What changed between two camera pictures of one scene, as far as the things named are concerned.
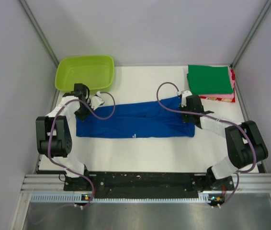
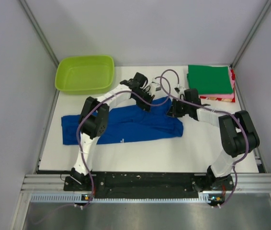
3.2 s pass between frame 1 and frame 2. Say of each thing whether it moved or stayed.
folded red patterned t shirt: stayed
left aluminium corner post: stayed
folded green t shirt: stayed
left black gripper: moved
